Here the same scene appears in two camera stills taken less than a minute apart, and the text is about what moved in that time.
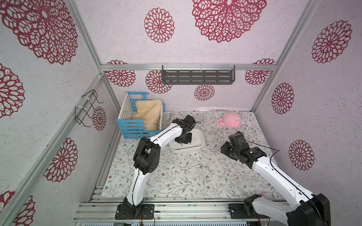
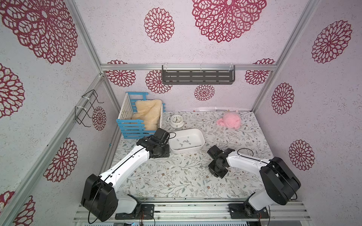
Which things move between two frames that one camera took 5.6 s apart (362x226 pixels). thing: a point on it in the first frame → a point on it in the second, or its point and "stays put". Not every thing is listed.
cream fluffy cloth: (150, 110) stays put
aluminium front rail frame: (177, 210) stays put
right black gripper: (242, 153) → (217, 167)
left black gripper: (189, 139) → (166, 153)
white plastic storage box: (197, 142) stays put
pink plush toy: (230, 119) stays put
